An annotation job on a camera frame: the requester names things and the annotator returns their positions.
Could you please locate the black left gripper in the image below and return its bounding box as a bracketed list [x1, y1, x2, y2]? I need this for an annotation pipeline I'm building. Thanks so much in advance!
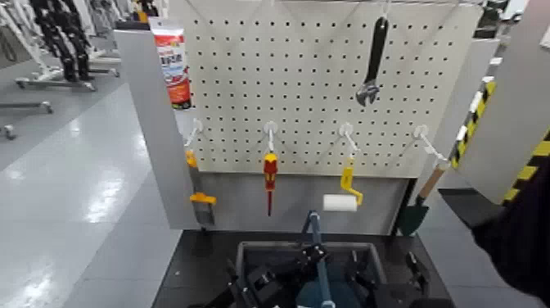
[225, 242, 330, 308]

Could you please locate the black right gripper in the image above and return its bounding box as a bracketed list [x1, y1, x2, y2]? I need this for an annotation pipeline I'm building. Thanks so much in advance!
[345, 249, 458, 308]

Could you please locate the dark blue crate with handle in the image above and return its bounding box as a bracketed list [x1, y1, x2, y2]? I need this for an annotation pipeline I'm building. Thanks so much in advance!
[234, 210, 388, 308]

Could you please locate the grey panel below pegboard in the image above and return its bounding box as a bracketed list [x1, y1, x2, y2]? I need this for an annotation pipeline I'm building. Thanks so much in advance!
[195, 171, 410, 236]

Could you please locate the red yellow screwdriver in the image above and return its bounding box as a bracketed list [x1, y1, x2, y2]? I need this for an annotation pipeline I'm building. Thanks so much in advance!
[263, 152, 279, 217]

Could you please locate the black bulky object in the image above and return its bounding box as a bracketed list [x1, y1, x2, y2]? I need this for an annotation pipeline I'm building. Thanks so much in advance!
[470, 156, 550, 307]

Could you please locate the plain grey side panel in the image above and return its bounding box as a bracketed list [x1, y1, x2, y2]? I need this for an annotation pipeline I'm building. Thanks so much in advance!
[113, 29, 200, 231]

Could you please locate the white perforated pegboard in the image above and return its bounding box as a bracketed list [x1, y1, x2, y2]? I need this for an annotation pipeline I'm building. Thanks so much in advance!
[169, 0, 485, 179]

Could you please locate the grey side panel with tape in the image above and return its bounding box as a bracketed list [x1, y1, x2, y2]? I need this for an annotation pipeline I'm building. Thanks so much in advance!
[408, 38, 500, 203]

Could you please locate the large grey board with tape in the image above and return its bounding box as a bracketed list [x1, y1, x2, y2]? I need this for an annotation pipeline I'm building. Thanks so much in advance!
[455, 0, 550, 206]

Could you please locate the red white sealant tube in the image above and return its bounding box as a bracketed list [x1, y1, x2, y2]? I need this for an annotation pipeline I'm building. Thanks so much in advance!
[148, 16, 192, 111]

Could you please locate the black adjustable wrench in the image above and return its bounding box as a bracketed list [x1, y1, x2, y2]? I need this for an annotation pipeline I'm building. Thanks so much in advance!
[355, 16, 390, 107]

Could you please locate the grey wheeled base bar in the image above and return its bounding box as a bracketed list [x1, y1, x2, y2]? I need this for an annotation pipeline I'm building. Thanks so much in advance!
[0, 100, 55, 116]

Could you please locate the white wheeled stand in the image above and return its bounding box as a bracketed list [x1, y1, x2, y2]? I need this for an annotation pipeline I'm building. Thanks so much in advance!
[0, 0, 99, 93]

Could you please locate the black robot on stand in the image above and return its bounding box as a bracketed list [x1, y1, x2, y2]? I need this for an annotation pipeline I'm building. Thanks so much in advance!
[29, 0, 95, 83]

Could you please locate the wooden handled green garden trowel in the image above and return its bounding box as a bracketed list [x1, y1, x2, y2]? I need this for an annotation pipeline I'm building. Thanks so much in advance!
[399, 163, 449, 237]

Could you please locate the yellow handled white paint roller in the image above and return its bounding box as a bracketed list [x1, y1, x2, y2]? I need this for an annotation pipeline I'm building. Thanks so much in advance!
[322, 158, 364, 213]

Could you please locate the orange handled metal scraper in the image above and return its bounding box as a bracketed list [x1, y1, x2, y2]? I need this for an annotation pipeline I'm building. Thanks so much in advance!
[185, 150, 218, 227]

